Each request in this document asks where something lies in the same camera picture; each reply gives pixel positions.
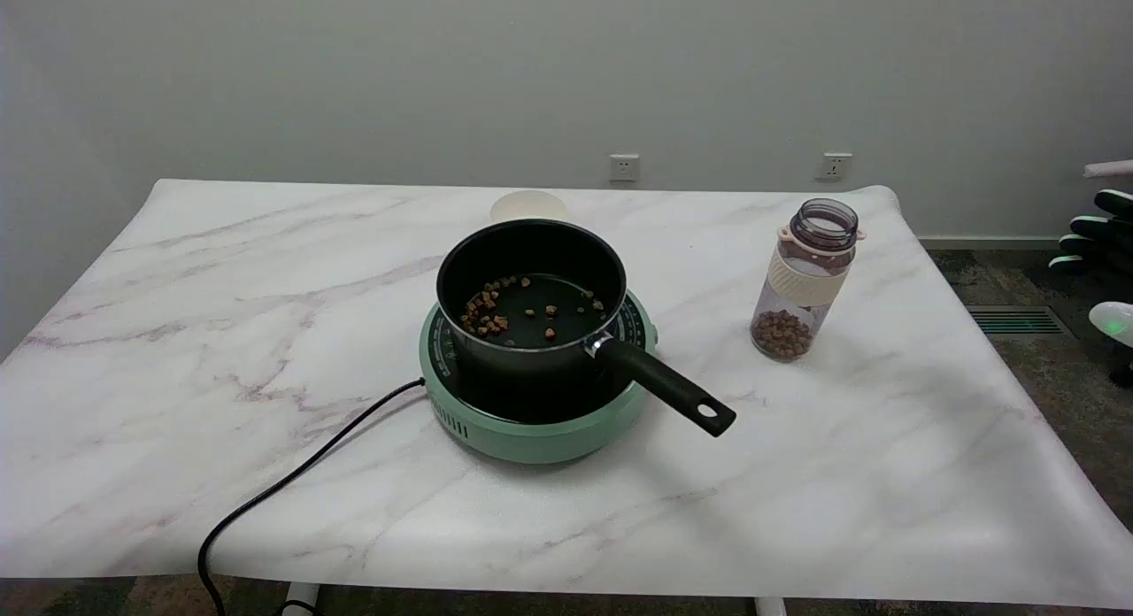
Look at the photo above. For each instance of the loose brown food pellets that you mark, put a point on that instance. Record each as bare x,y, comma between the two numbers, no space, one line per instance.
485,313

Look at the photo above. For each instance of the white table leg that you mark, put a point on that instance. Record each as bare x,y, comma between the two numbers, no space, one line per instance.
770,607
301,598

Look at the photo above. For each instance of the green induction cooker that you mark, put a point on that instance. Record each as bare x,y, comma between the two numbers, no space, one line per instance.
531,441

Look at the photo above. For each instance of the white wall socket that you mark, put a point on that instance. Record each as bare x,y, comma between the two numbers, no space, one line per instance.
834,166
624,167

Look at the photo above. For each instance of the clear bottle with cream sleeve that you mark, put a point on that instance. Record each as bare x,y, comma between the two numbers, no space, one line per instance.
801,284

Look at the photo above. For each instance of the white rod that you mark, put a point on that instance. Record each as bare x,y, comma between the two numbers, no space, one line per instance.
1111,168

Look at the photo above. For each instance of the heap of brown pellets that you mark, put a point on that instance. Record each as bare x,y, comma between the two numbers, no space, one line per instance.
782,334

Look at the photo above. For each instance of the marble pattern table cover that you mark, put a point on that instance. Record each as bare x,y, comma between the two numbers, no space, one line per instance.
221,333

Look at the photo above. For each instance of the metal floor vent grille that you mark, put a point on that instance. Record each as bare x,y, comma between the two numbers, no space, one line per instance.
1013,321

